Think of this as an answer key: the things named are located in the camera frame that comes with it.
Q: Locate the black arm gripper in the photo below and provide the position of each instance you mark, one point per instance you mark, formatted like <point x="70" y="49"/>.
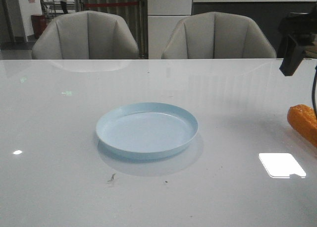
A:
<point x="297" y="28"/>

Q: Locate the orange toy corn cob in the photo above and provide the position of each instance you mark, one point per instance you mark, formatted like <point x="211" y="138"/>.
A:
<point x="303" y="119"/>

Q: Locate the light blue round plate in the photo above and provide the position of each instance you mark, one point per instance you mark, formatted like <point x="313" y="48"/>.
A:
<point x="147" y="131"/>

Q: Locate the grey counter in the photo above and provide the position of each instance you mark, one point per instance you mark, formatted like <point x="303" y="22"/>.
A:
<point x="266" y="13"/>

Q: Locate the right grey upholstered chair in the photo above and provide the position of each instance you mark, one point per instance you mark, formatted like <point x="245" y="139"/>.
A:
<point x="217" y="35"/>

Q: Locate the grey upholstered chair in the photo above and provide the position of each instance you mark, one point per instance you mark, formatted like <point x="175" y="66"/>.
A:
<point x="217" y="35"/>
<point x="86" y="35"/>

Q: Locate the white cabinet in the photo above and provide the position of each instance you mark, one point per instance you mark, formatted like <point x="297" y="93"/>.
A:
<point x="163" y="15"/>

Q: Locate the left grey upholstered chair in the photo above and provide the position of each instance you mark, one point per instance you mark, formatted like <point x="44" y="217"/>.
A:
<point x="86" y="35"/>

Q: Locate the red barrier belt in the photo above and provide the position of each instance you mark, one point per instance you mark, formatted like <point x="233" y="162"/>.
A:
<point x="116" y="4"/>

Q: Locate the red bin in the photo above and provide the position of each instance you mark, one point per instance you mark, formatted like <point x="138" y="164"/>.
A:
<point x="39" y="24"/>

